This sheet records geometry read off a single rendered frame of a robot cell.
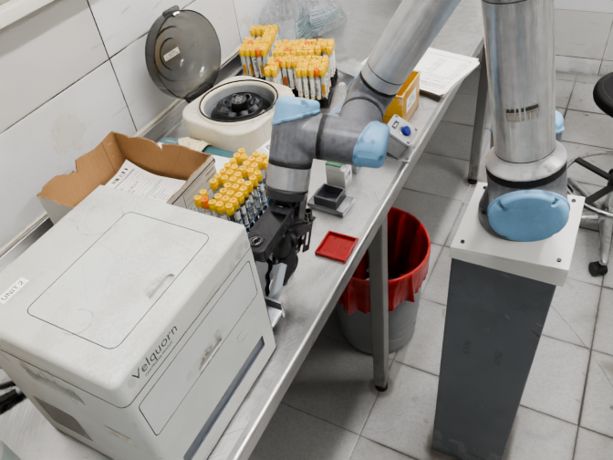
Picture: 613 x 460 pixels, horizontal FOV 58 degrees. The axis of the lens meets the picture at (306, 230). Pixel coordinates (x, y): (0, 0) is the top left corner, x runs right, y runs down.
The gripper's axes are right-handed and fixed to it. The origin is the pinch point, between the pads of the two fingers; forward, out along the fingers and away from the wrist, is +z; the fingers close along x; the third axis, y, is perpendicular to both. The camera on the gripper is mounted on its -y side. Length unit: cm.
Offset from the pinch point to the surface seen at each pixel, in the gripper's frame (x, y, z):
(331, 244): -2.7, 20.1, -6.4
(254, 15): 59, 81, -54
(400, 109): -2, 54, -33
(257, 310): -4.5, -11.5, -3.4
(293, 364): -8.5, -4.0, 8.2
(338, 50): 32, 90, -46
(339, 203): 0.1, 28.3, -13.2
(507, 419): -44, 54, 38
